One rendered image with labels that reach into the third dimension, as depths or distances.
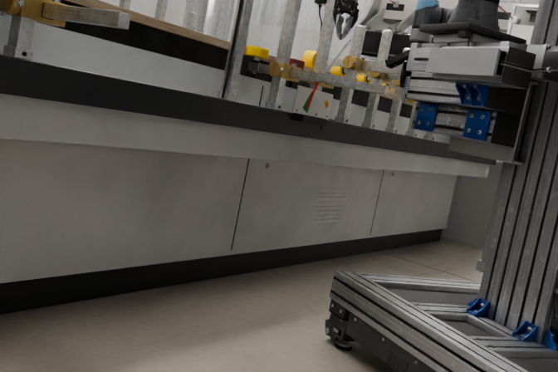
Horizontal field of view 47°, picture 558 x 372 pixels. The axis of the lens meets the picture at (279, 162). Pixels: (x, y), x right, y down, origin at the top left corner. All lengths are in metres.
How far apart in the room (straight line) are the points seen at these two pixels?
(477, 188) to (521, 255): 3.04
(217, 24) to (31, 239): 4.85
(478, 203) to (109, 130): 3.63
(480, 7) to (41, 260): 1.44
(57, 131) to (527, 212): 1.27
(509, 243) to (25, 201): 1.35
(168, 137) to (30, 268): 0.53
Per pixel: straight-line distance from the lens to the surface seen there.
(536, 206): 1.92
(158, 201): 2.20
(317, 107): 2.45
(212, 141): 2.03
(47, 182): 1.90
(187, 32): 2.15
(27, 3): 1.52
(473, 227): 4.99
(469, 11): 1.99
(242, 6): 2.05
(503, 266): 1.98
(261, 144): 2.23
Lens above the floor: 0.70
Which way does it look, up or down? 5 degrees down
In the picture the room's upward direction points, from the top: 11 degrees clockwise
